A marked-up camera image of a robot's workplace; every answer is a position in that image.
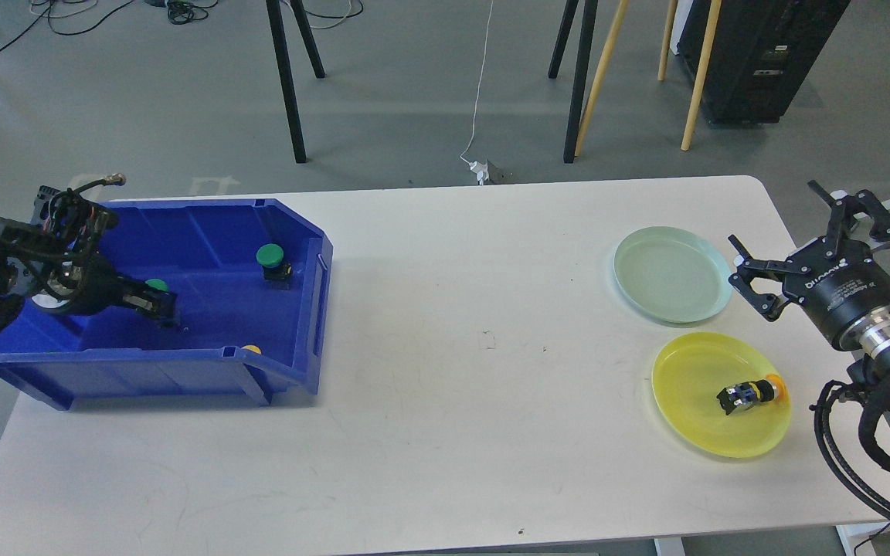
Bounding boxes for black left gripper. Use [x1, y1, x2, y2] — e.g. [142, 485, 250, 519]
[32, 258, 181, 330]

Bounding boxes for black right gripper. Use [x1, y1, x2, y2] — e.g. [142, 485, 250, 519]
[727, 180, 890, 352]

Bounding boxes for green push button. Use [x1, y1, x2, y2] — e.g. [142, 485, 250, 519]
[144, 278, 178, 309]
[256, 242, 294, 290]

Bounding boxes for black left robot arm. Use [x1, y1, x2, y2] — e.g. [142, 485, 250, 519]
[0, 173, 179, 332]

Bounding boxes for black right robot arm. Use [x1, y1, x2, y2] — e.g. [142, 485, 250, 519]
[729, 180, 890, 524]

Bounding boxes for light green plate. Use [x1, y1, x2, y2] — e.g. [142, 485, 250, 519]
[608, 225, 732, 325]

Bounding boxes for yellow plate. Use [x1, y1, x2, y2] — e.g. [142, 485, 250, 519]
[651, 332, 792, 459]

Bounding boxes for blue plastic bin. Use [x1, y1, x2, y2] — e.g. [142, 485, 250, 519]
[0, 199, 333, 411]

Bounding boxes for black tripod legs right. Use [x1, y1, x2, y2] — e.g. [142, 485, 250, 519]
[547, 1, 598, 164]

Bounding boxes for wooden easel legs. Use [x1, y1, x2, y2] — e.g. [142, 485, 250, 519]
[575, 0, 723, 158]

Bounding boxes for black tripod left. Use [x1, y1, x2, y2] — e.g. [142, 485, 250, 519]
[264, 1, 326, 163]

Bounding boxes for black floor cables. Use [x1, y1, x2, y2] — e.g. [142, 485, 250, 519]
[0, 0, 365, 92]

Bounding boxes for white power cable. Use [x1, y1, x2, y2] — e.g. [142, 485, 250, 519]
[459, 0, 511, 186]

